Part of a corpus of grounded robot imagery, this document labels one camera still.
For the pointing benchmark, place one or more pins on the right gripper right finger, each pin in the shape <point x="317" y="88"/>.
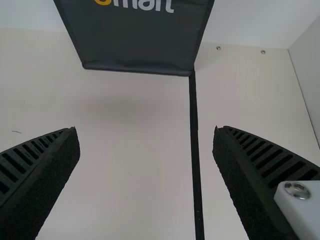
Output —
<point x="250" y="180"/>

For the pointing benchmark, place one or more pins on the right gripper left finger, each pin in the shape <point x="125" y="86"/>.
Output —
<point x="37" y="180"/>

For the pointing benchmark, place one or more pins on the black strip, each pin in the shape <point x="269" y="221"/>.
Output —
<point x="196" y="175"/>

